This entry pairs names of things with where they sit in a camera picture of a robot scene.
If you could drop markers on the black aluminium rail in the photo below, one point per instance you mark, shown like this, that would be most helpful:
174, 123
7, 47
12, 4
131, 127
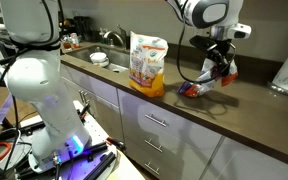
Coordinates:
99, 166

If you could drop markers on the stainless steel sink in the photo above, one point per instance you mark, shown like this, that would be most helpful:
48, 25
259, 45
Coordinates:
114, 57

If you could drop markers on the amber bottle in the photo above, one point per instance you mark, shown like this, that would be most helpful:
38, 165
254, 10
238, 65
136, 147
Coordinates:
66, 42

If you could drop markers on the grey kitchen cabinet unit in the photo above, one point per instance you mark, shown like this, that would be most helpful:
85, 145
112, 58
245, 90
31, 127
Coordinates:
170, 143

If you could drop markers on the white red pill bottle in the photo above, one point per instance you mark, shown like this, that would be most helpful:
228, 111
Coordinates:
74, 39

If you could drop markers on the white bowl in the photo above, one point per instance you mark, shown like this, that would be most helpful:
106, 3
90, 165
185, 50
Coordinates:
99, 58

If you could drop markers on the orange white plastic snack bag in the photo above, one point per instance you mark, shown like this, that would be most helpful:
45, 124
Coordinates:
147, 66

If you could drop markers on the small soap bottle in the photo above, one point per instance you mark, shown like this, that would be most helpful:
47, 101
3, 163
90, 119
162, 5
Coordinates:
102, 36

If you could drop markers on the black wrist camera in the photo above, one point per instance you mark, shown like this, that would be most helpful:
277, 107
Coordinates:
200, 42

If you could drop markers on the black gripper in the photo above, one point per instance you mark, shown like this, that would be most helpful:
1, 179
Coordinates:
217, 48

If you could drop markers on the metal roll holder base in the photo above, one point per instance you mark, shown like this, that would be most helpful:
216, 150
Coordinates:
280, 90

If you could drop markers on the black coffee maker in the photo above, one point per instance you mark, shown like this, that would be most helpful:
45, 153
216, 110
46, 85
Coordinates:
83, 28

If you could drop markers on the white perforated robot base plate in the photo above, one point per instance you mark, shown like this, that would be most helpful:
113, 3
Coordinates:
95, 133

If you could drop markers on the orange black clamp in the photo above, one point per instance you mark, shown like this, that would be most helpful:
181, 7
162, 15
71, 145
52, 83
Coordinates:
115, 143

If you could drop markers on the red white purple snack pack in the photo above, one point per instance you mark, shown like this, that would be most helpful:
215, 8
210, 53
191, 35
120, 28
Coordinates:
192, 90
212, 73

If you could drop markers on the chrome faucet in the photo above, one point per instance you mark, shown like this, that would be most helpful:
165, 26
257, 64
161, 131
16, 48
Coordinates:
115, 36

